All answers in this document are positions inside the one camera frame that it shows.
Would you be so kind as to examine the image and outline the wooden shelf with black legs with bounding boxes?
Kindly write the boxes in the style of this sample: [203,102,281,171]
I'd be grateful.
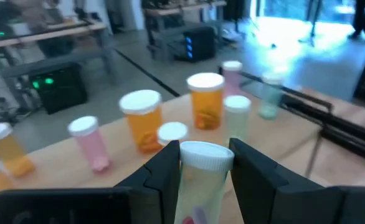
[0,73,334,224]

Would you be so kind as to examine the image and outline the black metal mounting frame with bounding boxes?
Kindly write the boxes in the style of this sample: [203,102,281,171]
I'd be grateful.
[282,93,365,166]

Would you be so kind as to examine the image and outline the person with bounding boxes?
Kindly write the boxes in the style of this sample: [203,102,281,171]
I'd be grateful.
[347,0,365,41]

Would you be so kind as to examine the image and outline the wooden workbench grey legs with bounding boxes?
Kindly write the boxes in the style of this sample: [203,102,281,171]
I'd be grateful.
[0,18,121,85]
[143,0,227,60]

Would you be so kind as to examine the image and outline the pink pill bottle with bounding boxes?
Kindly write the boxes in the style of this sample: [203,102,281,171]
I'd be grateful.
[67,115,112,174]
[221,60,244,97]

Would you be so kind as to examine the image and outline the teal bottle with pink pills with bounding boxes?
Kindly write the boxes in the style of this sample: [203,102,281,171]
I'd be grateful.
[173,140,235,224]

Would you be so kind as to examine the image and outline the medium orange pill bottle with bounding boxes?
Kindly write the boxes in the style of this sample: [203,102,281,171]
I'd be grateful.
[156,121,189,147]

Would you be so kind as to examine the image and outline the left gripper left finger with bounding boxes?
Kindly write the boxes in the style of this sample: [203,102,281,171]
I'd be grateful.
[113,140,181,224]

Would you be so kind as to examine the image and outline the large orange pill bottle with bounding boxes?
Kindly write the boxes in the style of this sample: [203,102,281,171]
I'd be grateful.
[186,72,225,131]
[118,89,164,155]

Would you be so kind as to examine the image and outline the teal bottle with white pills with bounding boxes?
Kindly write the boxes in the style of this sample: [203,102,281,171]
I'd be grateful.
[258,71,285,121]

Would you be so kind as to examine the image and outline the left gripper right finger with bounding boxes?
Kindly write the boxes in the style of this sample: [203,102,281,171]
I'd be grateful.
[229,138,347,224]

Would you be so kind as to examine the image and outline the pale green pill bottle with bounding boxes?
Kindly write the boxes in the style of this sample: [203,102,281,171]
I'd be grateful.
[223,95,252,146]

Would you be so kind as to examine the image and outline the black computer green lights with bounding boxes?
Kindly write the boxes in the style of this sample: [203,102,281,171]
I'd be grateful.
[28,62,88,115]

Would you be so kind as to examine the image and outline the black computer blue lights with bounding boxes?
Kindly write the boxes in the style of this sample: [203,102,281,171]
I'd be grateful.
[179,26,217,63]

